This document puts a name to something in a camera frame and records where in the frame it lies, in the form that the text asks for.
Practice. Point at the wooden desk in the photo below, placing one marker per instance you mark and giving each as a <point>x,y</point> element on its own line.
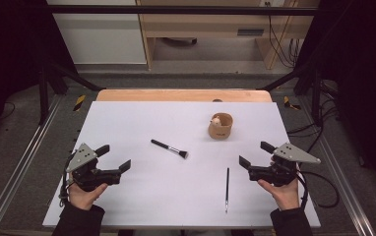
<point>202,24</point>

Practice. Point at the yellow-black tape strip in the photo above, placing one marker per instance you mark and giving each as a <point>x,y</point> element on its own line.
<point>79,102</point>
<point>287,102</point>

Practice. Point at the beige cup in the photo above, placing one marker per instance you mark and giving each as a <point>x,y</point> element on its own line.
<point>220,132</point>

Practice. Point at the small white puff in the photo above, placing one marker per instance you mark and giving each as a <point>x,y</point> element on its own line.
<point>216,122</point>

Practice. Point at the grey desk label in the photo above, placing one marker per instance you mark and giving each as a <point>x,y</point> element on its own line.
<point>250,32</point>

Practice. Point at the wooden table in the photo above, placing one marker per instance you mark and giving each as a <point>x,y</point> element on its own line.
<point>163,95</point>

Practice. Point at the white board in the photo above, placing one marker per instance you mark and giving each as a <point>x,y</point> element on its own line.
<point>176,190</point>

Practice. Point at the thin black brush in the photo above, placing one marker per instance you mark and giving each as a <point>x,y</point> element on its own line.
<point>227,187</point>

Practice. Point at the person's right hand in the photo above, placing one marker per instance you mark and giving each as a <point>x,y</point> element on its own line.
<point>284,196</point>

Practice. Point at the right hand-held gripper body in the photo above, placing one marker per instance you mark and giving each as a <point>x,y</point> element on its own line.
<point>279,173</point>

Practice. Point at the person's left hand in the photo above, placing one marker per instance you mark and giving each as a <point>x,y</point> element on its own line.
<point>84,198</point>

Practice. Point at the aluminium rail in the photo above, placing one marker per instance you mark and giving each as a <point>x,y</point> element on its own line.
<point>18,170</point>
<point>340,177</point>

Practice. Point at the white cabinet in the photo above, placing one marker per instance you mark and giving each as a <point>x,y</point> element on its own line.
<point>100,39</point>

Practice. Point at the black curtain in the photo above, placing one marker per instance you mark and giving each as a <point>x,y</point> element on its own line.
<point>363,65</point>
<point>9,49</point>

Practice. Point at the black makeup brush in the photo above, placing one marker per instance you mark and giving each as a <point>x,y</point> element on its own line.
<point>163,145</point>

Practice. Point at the black horizontal bar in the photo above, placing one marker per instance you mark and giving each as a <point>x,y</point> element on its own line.
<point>176,10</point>

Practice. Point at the black metal stand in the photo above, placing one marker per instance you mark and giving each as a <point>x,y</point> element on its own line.
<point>44,95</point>
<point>316,98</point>

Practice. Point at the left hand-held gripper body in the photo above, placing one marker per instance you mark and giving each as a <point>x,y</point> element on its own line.
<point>92,175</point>

